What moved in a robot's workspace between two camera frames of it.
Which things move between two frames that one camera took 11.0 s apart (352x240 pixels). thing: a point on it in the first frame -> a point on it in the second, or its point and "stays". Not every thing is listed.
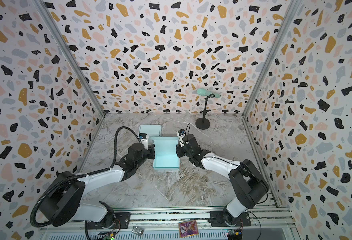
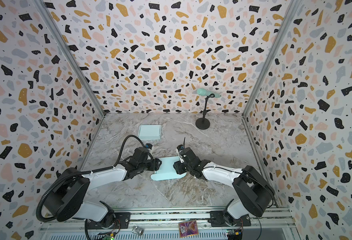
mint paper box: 165,155 -> 167,170
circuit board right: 235,234 stays
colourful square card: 187,228 stays
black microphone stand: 203,123 stays
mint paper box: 152,130 stays
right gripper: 181,150 -> 181,165
